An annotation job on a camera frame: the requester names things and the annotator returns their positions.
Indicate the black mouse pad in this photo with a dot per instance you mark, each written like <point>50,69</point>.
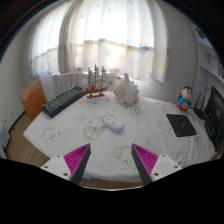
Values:
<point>181,125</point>

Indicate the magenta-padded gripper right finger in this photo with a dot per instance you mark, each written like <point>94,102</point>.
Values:
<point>160,165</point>

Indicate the large white conch shell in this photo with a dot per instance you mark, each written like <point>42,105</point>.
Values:
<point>126,91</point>

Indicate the white sheer printed curtain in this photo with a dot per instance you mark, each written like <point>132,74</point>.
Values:
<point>110,36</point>

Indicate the black monitor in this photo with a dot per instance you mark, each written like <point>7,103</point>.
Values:
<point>216,110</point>

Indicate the black keyboard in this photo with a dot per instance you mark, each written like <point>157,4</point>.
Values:
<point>62,101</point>

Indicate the white printed tablecloth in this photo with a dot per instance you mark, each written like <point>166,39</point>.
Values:
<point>66,136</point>

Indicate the black router with antennas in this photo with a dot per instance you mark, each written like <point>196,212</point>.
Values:
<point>201,113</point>

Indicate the wooden sailing ship model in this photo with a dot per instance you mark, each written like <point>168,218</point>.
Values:
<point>96,88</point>

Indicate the brown wooden chair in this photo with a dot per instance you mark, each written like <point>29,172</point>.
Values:
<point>32,98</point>

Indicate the white wall shelf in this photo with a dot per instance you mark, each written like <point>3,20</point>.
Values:
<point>213,72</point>

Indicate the cartoon boy clock figure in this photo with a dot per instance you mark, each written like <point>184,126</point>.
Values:
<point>184,99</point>

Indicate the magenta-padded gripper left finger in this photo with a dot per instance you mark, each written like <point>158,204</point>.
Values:
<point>60,165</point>

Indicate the white cartoon print computer mouse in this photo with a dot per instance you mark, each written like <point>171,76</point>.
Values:
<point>113,124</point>

